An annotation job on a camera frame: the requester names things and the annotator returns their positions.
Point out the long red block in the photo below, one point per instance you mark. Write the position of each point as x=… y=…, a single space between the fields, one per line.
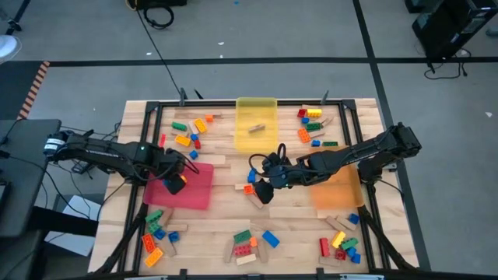
x=324 y=247

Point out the pink plastic bin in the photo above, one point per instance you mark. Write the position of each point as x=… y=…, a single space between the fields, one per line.
x=194 y=194

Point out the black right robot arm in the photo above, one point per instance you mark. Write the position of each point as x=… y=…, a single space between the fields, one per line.
x=350 y=155

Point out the long yellow-orange block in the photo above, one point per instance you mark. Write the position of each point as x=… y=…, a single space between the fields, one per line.
x=182 y=140
x=153 y=257

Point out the black power adapter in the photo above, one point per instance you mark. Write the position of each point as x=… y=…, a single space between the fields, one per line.
x=79 y=168

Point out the bright green long block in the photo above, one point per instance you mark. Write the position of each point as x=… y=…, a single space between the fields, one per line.
x=349 y=243
x=313 y=126
x=153 y=215
x=179 y=126
x=154 y=226

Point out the long orange block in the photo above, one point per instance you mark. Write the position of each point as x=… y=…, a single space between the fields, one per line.
x=148 y=243
x=304 y=135

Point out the black desk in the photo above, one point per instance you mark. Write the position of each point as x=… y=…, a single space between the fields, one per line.
x=23 y=175

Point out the black equipment case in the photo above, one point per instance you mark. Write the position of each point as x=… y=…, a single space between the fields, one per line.
x=159 y=3

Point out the yellow plastic bin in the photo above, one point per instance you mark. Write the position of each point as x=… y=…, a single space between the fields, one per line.
x=257 y=113

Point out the white paper sheet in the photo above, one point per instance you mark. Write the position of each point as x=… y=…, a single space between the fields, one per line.
x=78 y=218

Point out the black tripod leg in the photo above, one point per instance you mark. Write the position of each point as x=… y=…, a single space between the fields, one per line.
x=15 y=21

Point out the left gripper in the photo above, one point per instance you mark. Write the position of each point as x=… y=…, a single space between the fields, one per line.
x=171 y=162

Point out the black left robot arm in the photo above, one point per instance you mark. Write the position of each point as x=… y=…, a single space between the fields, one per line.
x=101 y=151

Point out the long blue block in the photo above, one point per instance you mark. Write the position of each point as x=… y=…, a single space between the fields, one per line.
x=270 y=239
x=167 y=182

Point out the small red block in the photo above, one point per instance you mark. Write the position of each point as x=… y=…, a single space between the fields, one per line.
x=197 y=144
x=340 y=254
x=301 y=113
x=162 y=140

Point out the orange black hazard strip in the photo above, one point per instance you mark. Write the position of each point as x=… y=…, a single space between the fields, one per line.
x=35 y=87

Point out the black computer cabinet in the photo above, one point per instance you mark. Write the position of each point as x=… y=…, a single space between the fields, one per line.
x=447 y=27

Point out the black aluminium table frame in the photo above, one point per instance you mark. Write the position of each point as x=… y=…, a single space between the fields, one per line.
x=218 y=103

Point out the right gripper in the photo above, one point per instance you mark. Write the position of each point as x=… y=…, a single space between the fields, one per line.
x=280 y=171

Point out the large red stud block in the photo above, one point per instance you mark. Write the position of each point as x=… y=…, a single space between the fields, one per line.
x=242 y=250

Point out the orange plastic bin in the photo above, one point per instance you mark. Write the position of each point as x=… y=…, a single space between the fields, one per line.
x=338 y=194

